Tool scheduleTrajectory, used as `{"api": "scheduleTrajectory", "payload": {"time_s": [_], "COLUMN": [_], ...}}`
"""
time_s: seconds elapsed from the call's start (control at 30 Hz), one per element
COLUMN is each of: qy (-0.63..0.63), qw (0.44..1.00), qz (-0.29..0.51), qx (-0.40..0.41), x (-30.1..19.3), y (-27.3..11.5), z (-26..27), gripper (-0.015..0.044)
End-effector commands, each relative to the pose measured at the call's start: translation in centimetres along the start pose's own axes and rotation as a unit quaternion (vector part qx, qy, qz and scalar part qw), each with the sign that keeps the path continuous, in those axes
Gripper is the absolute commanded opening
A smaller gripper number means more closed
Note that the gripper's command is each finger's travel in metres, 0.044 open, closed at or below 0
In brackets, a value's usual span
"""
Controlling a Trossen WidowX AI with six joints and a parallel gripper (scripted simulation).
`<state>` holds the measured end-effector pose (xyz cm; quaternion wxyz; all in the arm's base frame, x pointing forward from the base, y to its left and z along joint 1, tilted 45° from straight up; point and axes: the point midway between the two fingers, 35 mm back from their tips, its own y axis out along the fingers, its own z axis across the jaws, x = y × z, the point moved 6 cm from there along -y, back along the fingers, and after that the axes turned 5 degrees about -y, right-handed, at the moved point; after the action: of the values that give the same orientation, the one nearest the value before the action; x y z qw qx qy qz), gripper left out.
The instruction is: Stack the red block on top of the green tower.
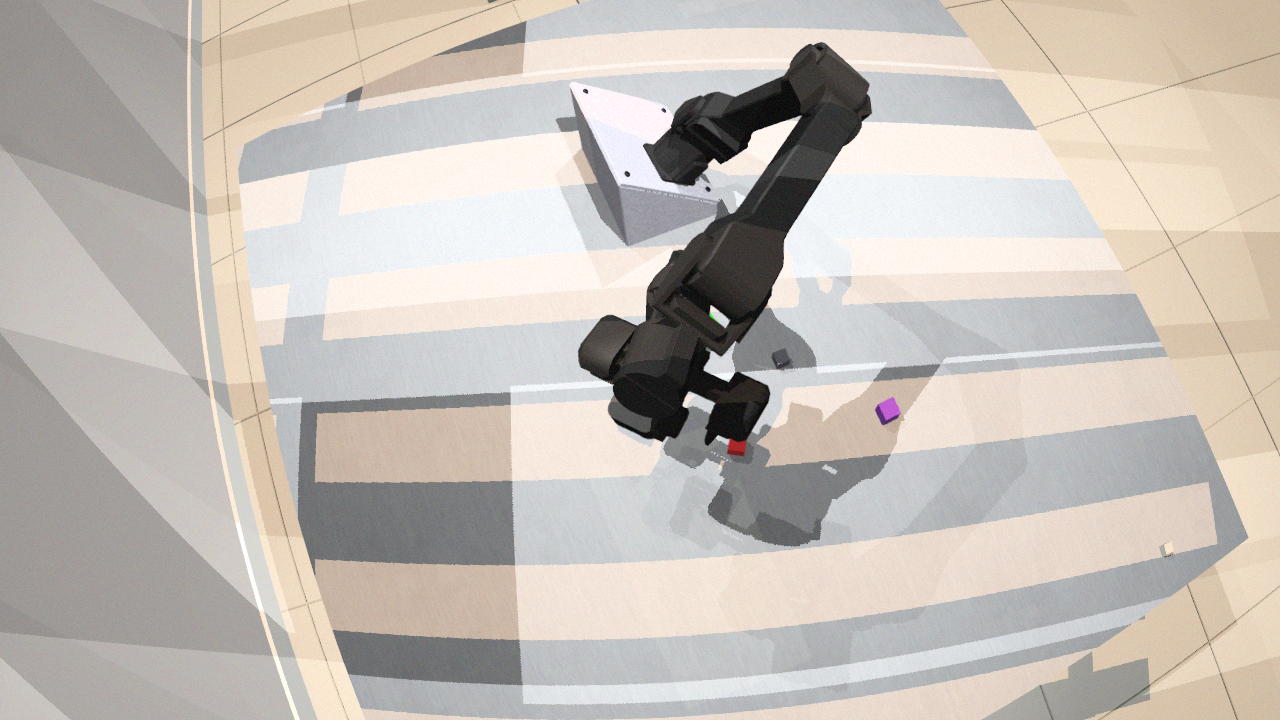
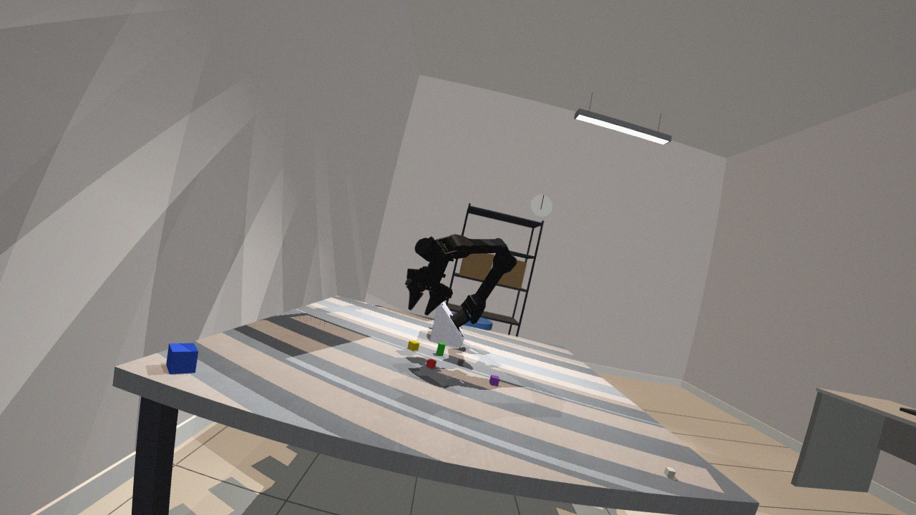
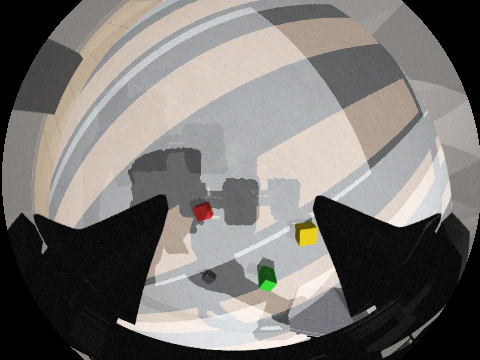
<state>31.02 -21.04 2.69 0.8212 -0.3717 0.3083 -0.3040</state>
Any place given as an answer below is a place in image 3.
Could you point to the red block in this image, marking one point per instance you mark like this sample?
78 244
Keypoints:
203 211

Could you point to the green block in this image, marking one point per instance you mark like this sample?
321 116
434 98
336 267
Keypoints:
267 282
267 270

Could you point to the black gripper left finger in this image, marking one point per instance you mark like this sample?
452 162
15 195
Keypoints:
114 255

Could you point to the yellow block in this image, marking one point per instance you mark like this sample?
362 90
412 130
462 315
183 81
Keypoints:
306 233

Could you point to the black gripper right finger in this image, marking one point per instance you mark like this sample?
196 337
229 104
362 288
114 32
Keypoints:
367 253

